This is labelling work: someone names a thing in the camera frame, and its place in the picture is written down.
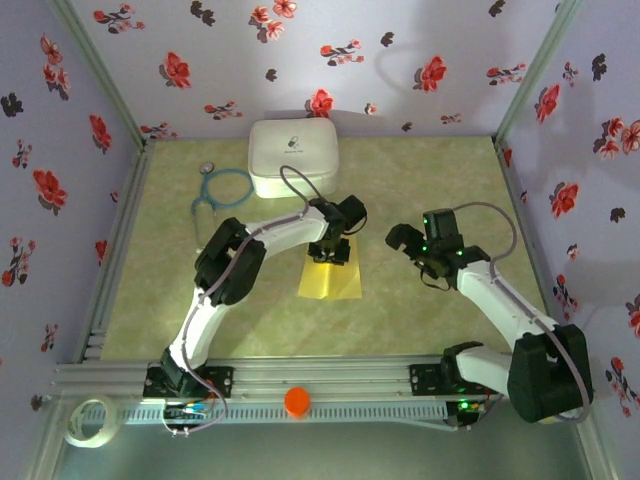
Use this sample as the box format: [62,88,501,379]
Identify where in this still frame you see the white medicine case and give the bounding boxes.
[248,117,340,200]

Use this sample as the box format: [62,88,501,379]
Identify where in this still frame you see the blue stethoscope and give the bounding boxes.
[191,160,255,246]

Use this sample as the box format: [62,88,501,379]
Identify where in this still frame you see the orange bottle cap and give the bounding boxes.
[283,385,312,420]

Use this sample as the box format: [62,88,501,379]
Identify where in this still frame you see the clear tape roll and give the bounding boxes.
[63,394,124,450]

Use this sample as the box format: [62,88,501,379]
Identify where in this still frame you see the grey right arm cable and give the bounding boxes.
[449,201,596,431]

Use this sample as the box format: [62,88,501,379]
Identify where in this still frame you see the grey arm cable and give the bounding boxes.
[160,165,326,437]
[449,201,596,431]

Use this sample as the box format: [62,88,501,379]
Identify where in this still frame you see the grey left arm cable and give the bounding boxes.
[160,165,326,437]

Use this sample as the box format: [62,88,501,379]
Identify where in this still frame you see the aluminium side rail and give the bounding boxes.
[74,139,157,364]
[492,137,557,331]

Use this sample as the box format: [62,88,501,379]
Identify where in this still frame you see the aluminium front rail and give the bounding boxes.
[49,355,516,401]

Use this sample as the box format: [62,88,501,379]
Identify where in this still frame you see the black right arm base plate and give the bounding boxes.
[408,363,501,396]

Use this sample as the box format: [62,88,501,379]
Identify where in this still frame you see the white slotted cable duct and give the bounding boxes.
[117,402,449,426]

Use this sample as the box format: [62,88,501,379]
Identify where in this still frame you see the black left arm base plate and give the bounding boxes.
[143,364,236,400]

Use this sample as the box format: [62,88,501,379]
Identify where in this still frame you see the circuit board with wires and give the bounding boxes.
[162,399,214,424]
[457,398,489,419]

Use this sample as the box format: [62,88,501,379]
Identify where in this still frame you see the aluminium frame post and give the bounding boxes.
[493,0,585,146]
[574,419,619,480]
[48,0,151,149]
[22,399,69,480]

